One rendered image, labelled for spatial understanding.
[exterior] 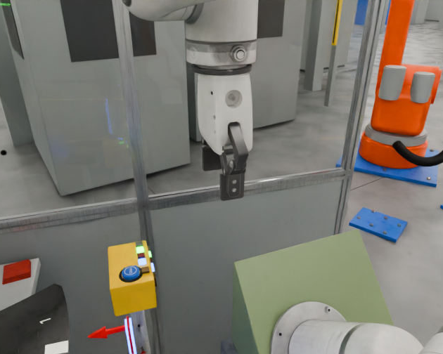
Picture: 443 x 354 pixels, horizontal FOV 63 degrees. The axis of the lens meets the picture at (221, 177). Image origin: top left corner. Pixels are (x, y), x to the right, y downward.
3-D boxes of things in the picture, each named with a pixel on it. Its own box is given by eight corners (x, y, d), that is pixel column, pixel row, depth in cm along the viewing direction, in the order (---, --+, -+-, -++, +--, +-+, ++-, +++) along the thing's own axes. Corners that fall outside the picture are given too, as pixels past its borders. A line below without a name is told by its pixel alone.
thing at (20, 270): (3, 269, 118) (2, 264, 117) (31, 262, 121) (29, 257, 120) (2, 285, 111) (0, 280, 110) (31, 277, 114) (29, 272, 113)
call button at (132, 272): (122, 272, 86) (121, 266, 86) (138, 268, 88) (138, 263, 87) (123, 283, 83) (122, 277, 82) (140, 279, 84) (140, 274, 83)
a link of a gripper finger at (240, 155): (249, 129, 40) (247, 173, 42) (228, 106, 46) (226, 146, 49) (240, 130, 39) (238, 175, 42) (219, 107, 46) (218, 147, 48)
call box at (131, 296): (112, 276, 99) (107, 245, 94) (149, 269, 102) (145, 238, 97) (115, 322, 86) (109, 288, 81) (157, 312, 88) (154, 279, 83)
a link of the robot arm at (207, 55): (269, 42, 40) (268, 69, 42) (242, 34, 48) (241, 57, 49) (196, 45, 38) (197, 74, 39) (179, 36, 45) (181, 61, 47)
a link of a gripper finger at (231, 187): (252, 159, 43) (250, 207, 46) (243, 149, 46) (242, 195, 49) (226, 162, 42) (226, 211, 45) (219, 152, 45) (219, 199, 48)
